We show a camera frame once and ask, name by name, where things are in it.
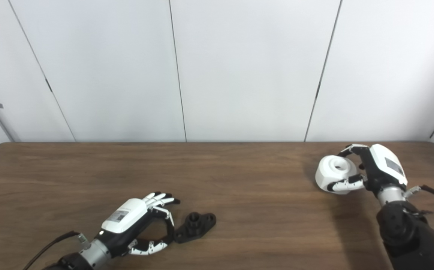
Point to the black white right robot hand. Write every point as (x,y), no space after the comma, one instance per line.
(383,167)

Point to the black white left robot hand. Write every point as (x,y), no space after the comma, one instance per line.
(125,215)

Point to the round white plastic piece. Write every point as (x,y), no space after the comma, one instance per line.
(327,172)

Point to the black flanged holder part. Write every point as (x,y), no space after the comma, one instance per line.
(194,227)

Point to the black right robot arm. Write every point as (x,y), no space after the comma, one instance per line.
(408,236)

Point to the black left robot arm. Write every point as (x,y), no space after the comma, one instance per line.
(86,258)

